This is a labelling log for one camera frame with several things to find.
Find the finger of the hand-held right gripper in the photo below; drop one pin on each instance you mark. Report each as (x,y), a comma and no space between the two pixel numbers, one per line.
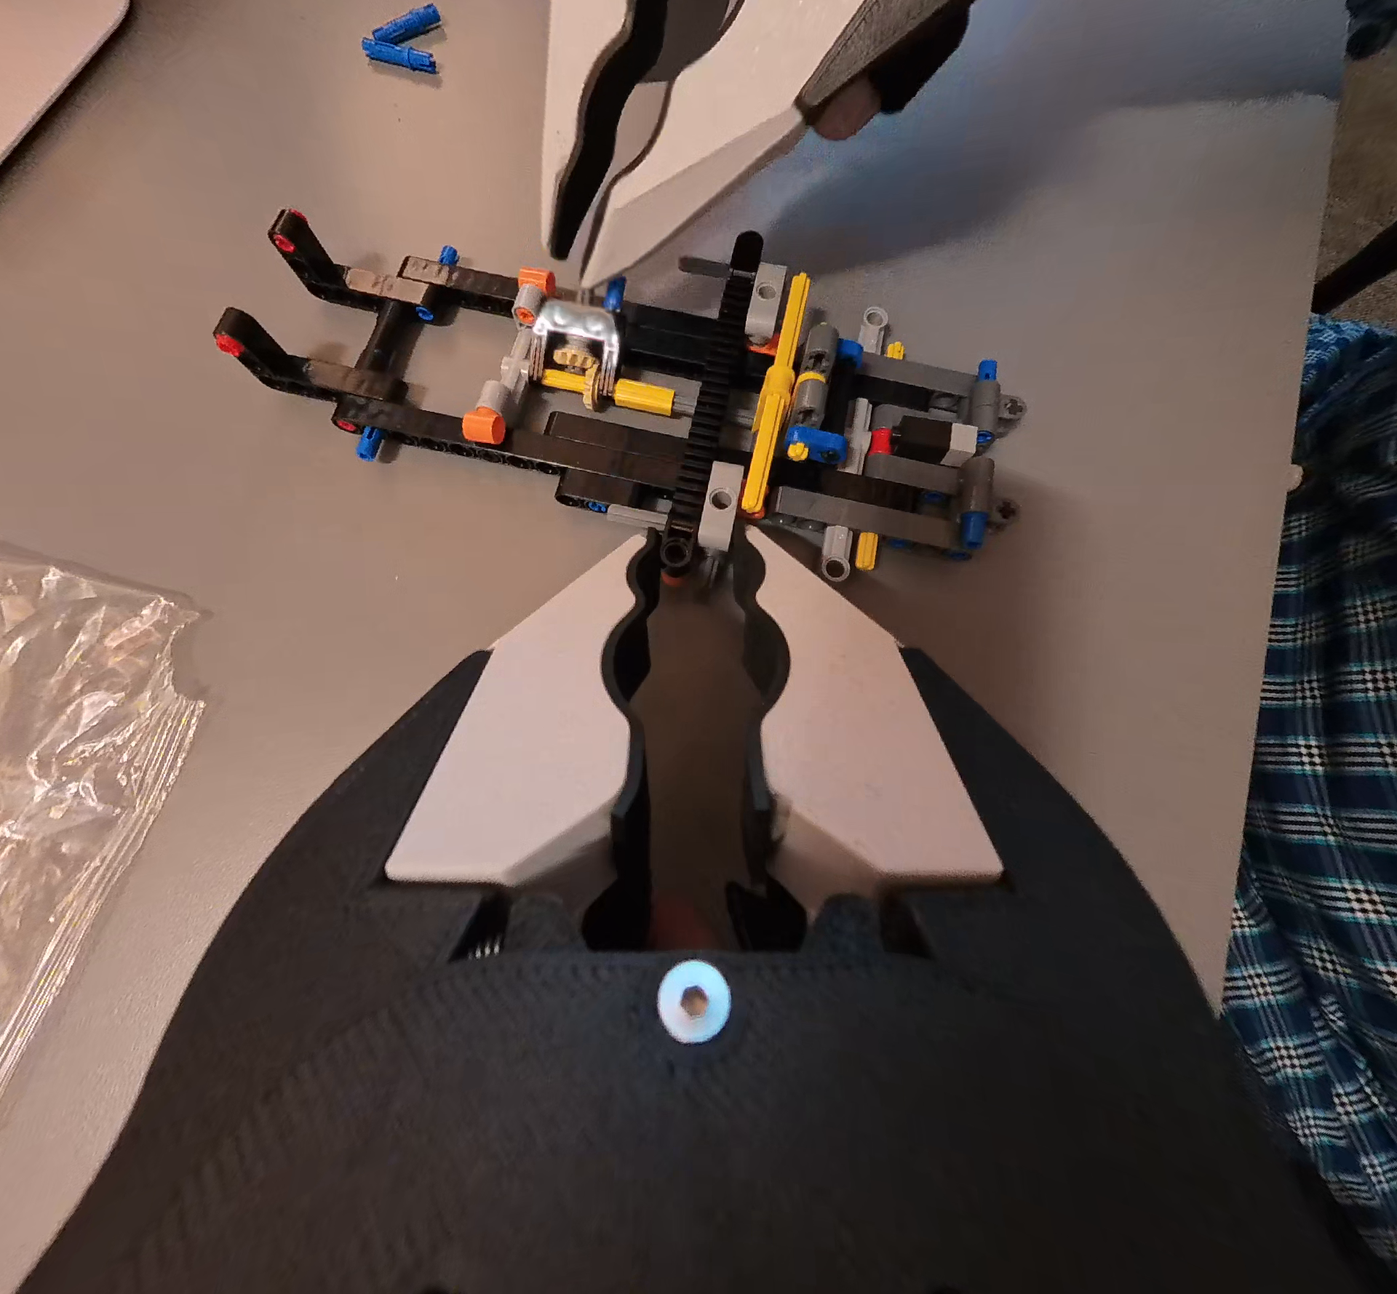
(590,6)
(787,29)

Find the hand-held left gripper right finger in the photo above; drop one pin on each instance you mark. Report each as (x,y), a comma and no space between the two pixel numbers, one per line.
(874,760)

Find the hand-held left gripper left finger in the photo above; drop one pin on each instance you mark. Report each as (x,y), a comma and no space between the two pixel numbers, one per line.
(514,760)

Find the black lego vehicle chassis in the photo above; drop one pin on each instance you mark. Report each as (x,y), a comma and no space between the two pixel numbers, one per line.
(613,454)

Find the blue lego pin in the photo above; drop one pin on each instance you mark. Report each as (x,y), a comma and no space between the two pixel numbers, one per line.
(400,56)
(409,23)

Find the person's right hand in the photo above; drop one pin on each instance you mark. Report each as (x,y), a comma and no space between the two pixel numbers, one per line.
(846,111)

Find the clear plastic bag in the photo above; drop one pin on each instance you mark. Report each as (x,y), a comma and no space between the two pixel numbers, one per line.
(77,748)

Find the blue plaid clothing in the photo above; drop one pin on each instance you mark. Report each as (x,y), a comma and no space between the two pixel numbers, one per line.
(1322,771)

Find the white monitor stand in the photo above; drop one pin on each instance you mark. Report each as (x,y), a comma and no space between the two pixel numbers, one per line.
(51,29)

